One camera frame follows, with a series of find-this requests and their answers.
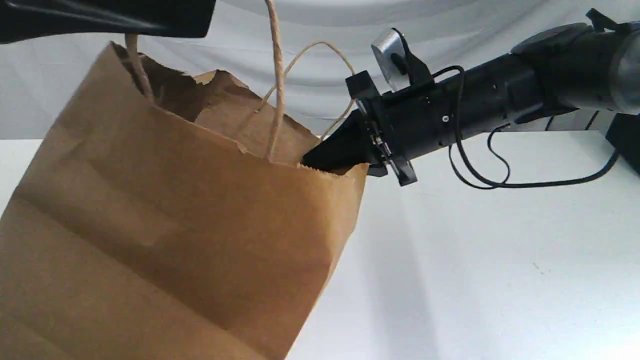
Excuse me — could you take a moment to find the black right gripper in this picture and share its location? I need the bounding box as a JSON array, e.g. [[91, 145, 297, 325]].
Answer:
[[301, 69, 463, 187]]

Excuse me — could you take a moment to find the brown paper bag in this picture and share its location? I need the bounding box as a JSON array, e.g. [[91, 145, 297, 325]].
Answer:
[[1, 0, 368, 360]]

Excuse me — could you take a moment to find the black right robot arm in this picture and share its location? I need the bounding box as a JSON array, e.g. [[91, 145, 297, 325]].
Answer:
[[302, 20, 639, 186]]

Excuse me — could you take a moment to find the grey backdrop cloth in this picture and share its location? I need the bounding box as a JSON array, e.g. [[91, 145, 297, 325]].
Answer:
[[0, 0, 640, 140]]

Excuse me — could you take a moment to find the black equipment at right edge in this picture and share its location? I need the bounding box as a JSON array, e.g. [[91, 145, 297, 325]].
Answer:
[[606, 113, 640, 176]]

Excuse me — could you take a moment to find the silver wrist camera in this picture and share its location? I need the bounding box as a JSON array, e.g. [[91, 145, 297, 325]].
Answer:
[[371, 27, 435, 92]]

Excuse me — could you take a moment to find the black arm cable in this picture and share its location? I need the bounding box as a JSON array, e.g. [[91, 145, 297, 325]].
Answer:
[[431, 65, 621, 190]]

